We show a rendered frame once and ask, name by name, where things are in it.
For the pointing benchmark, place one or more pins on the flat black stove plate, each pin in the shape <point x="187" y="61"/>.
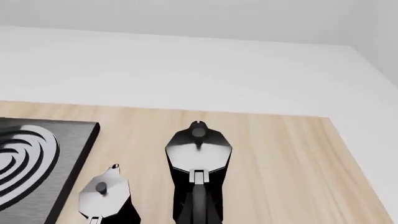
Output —
<point x="46" y="149"/>

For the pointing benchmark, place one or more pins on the small silver moka pot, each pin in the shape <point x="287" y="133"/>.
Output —
<point x="102" y="196"/>

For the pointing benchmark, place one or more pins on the large silver moka pot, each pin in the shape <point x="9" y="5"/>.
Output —
<point x="198" y="163"/>

